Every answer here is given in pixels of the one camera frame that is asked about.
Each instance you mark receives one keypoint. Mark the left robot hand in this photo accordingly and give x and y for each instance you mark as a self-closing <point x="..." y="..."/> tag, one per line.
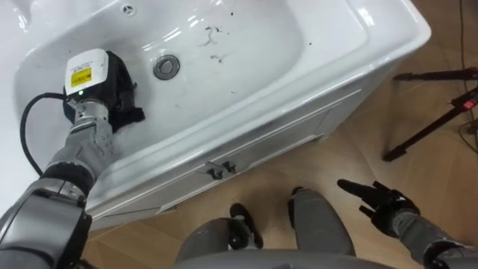
<point x="89" y="74"/>

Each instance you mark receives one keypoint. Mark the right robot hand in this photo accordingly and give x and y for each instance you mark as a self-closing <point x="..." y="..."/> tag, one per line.
<point x="381" y="203"/>

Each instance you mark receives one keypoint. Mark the black tripod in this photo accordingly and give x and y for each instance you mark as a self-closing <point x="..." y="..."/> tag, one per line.
<point x="437" y="112"/>

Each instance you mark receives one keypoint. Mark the robot legs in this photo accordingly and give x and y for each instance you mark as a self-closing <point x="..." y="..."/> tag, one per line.
<point x="310" y="228"/>

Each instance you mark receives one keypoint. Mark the white washbasin cabinet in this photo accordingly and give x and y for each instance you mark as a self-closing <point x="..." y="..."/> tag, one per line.
<point x="239" y="93"/>

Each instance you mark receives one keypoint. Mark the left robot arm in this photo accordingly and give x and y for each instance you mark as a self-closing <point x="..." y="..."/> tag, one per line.
<point x="71" y="164"/>

